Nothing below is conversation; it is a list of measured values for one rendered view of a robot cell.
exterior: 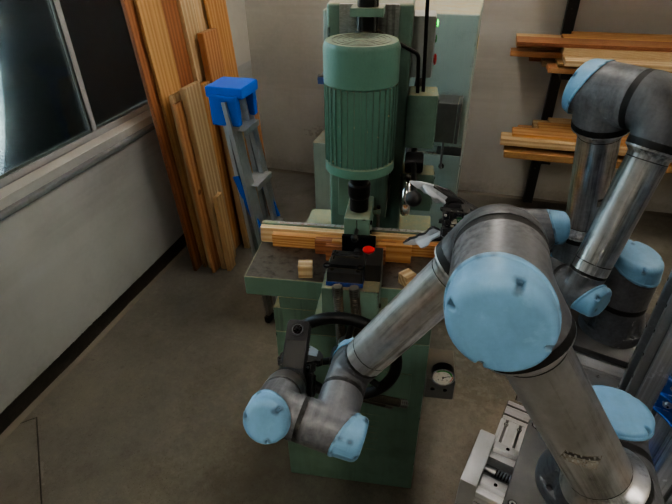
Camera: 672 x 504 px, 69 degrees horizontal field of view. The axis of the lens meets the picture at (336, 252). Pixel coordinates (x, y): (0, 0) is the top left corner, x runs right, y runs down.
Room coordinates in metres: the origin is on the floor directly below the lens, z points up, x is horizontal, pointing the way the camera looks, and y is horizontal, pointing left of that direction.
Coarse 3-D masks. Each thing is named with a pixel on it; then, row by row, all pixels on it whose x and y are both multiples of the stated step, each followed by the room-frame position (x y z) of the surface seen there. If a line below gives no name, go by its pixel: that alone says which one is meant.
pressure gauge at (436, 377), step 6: (438, 366) 0.92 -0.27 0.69; (444, 366) 0.92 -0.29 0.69; (450, 366) 0.92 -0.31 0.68; (432, 372) 0.92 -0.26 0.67; (438, 372) 0.91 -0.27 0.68; (444, 372) 0.91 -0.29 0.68; (450, 372) 0.90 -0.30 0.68; (432, 378) 0.91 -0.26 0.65; (438, 378) 0.91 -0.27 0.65; (444, 378) 0.91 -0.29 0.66; (450, 378) 0.91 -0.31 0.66; (438, 384) 0.91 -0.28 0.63; (444, 384) 0.91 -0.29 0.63
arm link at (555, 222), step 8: (528, 208) 0.94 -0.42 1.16; (536, 216) 0.91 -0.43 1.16; (544, 216) 0.91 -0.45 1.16; (552, 216) 0.91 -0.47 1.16; (560, 216) 0.91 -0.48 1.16; (568, 216) 0.91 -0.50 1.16; (544, 224) 0.90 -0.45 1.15; (552, 224) 0.89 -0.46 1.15; (560, 224) 0.89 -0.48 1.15; (568, 224) 0.89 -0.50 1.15; (552, 232) 0.89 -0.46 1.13; (560, 232) 0.89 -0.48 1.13; (568, 232) 0.89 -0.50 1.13; (552, 240) 0.89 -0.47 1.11; (560, 240) 0.89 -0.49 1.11
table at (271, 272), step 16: (256, 256) 1.15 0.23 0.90; (272, 256) 1.15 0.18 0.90; (288, 256) 1.15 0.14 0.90; (304, 256) 1.15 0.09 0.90; (320, 256) 1.15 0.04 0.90; (256, 272) 1.07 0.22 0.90; (272, 272) 1.07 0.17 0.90; (288, 272) 1.07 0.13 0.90; (320, 272) 1.07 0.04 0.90; (384, 272) 1.07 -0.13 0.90; (416, 272) 1.06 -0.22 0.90; (256, 288) 1.05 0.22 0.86; (272, 288) 1.05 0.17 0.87; (288, 288) 1.04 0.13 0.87; (304, 288) 1.03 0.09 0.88; (320, 288) 1.02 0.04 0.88; (384, 288) 1.00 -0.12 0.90; (400, 288) 1.00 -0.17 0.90; (320, 304) 0.97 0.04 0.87; (384, 304) 0.97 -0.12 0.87
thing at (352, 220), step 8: (368, 208) 1.18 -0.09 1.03; (352, 216) 1.14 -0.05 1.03; (360, 216) 1.14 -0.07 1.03; (368, 216) 1.14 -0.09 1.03; (344, 224) 1.13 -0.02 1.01; (352, 224) 1.13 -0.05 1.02; (360, 224) 1.12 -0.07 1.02; (368, 224) 1.12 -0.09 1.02; (344, 232) 1.13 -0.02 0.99; (352, 232) 1.13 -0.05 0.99; (360, 232) 1.12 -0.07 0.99; (368, 232) 1.12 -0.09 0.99
